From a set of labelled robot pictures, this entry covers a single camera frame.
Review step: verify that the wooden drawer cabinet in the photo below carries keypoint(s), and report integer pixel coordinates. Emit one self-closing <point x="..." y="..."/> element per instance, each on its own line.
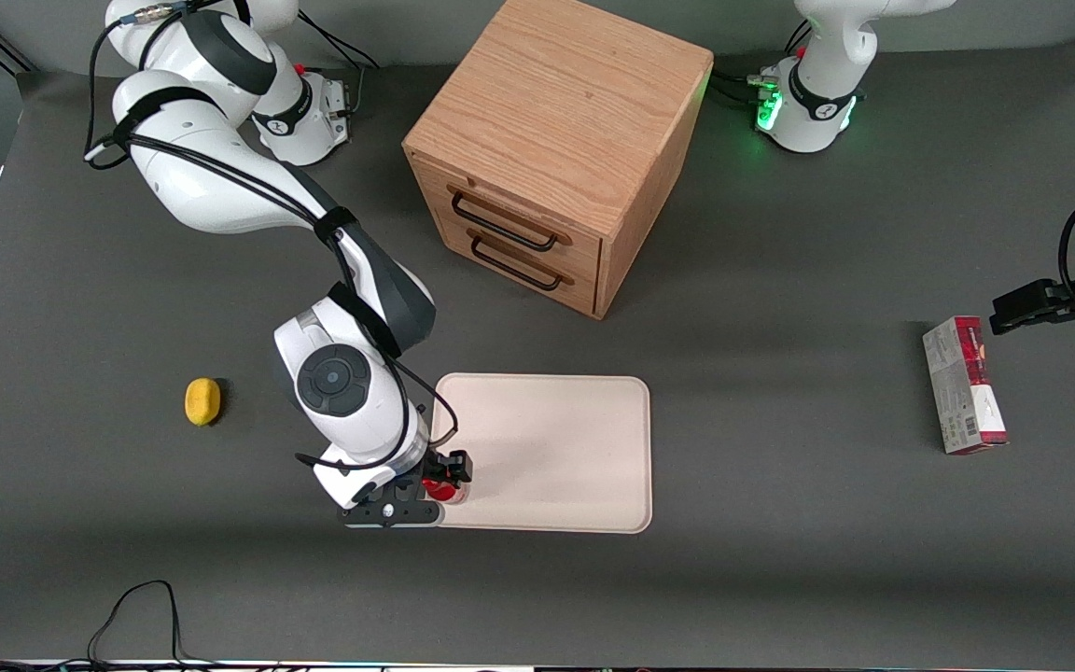
<point x="565" y="103"/>

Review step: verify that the yellow lemon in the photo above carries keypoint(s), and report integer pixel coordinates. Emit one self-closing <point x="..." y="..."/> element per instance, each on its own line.
<point x="202" y="401"/>

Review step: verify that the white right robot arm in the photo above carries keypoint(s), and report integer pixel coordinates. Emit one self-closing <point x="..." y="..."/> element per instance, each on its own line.
<point x="211" y="187"/>

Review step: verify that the small red coke bottle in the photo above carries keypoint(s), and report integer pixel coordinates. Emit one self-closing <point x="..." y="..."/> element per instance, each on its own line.
<point x="449" y="493"/>

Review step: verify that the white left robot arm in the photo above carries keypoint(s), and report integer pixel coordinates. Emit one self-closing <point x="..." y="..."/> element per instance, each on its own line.
<point x="817" y="103"/>

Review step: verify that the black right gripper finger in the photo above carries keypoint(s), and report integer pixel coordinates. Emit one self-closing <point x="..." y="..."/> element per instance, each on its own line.
<point x="456" y="465"/>
<point x="430" y="483"/>

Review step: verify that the beige rectangular tray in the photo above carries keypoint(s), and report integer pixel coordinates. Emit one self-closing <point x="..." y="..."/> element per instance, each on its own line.
<point x="556" y="448"/>

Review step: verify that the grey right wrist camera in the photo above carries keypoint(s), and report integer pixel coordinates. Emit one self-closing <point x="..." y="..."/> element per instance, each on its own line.
<point x="393" y="514"/>

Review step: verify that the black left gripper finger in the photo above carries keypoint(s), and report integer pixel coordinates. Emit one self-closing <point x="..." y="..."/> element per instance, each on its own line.
<point x="1046" y="290"/>
<point x="1023" y="318"/>

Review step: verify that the wooden drawer front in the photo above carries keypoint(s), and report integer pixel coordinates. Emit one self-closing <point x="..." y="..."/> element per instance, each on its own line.
<point x="584" y="294"/>
<point x="584" y="254"/>

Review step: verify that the red and grey carton box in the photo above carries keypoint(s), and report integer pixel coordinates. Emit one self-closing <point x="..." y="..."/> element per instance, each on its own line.
<point x="962" y="387"/>

